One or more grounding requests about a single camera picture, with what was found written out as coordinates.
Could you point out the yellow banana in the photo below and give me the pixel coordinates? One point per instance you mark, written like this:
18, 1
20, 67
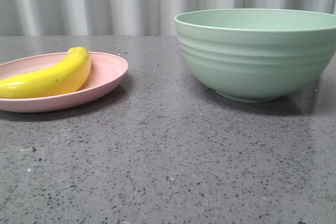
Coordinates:
66, 76

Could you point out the pink plate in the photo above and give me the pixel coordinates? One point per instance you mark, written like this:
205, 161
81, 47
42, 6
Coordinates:
107, 72

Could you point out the green ribbed bowl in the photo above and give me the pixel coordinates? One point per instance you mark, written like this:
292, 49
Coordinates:
256, 55

